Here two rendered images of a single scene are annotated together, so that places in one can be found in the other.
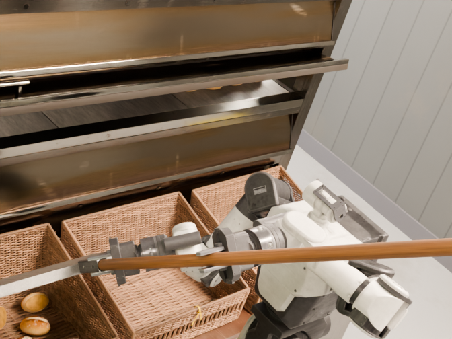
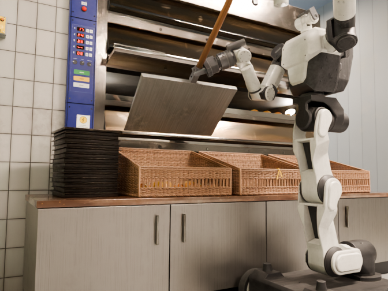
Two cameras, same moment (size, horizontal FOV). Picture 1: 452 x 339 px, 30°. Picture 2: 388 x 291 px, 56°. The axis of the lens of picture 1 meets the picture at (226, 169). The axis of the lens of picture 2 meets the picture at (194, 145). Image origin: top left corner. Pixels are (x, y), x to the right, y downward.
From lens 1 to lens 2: 195 cm
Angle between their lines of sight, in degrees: 40
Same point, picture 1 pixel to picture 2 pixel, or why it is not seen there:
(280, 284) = (298, 65)
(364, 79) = not seen: hidden behind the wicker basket
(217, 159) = (278, 140)
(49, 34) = (174, 47)
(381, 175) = not seen: outside the picture
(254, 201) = (276, 54)
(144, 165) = (237, 133)
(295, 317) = (313, 77)
